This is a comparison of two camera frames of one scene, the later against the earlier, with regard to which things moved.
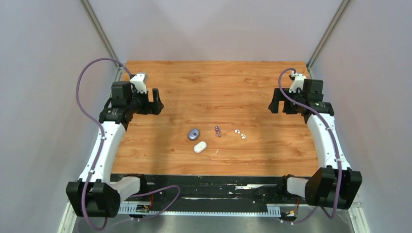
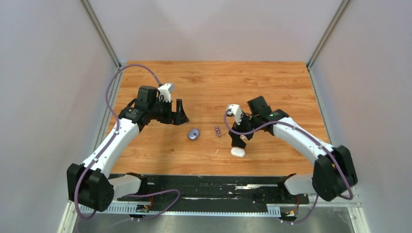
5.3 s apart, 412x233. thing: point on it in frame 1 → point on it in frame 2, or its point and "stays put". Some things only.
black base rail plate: (211, 193) stays put
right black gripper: (274, 105) → (236, 141)
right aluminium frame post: (325, 37) stays put
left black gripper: (153, 108) → (178, 118)
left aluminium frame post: (119, 76) stays put
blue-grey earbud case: (193, 134) stays put
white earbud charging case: (199, 147) → (237, 152)
